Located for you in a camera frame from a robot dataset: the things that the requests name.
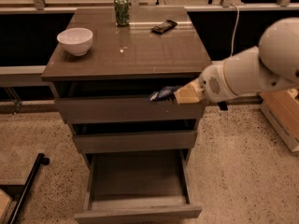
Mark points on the grey middle drawer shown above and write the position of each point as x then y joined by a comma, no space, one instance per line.
125,142

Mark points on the grey drawer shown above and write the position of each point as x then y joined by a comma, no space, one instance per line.
137,187
125,142
108,110

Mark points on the grey drawer cabinet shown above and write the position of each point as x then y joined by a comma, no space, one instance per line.
126,62

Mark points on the blue rxbar blueberry wrapper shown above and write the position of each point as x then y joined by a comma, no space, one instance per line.
166,93

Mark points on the black table leg bracket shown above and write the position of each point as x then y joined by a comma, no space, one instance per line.
223,106

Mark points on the green soda can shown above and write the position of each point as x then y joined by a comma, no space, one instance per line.
122,12

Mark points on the cardboard box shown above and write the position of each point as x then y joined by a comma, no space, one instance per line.
282,111

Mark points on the dark snack bar wrapper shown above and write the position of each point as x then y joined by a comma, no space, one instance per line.
164,27

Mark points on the black metal bar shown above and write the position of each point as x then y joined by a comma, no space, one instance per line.
41,159

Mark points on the grey bottom drawer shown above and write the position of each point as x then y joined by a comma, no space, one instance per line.
137,187

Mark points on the white ceramic bowl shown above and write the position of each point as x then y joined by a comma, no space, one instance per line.
76,41

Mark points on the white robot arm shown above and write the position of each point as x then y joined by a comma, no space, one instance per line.
272,65

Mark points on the grey top drawer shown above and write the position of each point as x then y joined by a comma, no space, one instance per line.
108,110

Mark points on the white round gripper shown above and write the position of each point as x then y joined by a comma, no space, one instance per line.
211,83

